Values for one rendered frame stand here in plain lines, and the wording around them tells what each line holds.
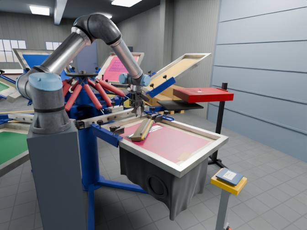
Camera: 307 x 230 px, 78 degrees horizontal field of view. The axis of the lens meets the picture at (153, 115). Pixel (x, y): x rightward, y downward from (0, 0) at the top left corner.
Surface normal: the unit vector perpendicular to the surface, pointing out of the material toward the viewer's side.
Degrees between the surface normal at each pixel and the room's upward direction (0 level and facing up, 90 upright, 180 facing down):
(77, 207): 90
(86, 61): 90
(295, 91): 90
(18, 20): 90
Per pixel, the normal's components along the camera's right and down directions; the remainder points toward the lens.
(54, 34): 0.46, 0.28
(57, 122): 0.70, -0.07
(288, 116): -0.89, 0.11
